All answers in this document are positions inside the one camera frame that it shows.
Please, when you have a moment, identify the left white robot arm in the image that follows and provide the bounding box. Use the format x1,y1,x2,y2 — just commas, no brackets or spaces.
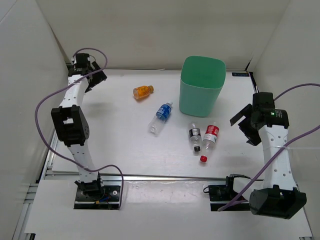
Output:
51,53,107,200

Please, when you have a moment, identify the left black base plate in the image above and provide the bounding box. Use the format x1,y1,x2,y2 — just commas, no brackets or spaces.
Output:
73,178,122,210

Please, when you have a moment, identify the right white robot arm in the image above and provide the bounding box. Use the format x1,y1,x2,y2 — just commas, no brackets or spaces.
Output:
224,92,307,220

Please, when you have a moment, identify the blue label water bottle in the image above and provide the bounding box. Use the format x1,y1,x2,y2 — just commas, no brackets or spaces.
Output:
148,101,173,136

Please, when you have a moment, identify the orange juice bottle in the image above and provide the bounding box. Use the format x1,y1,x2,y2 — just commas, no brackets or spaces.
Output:
133,85,154,100

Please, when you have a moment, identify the black label water bottle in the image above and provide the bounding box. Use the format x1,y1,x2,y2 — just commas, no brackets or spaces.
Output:
188,122,202,153

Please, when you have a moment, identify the red label water bottle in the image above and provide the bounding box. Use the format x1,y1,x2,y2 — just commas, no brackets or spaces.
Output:
200,122,220,163

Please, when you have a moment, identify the aluminium frame rail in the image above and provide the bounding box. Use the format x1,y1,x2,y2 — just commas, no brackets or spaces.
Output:
37,139,266,186

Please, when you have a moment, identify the green plastic bin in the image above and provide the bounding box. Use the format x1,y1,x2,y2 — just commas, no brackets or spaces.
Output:
179,55,226,117

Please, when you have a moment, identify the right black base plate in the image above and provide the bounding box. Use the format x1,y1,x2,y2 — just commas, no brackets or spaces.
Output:
203,175,250,212

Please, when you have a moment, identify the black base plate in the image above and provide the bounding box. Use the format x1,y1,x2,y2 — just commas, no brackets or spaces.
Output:
203,175,250,212
73,178,122,210

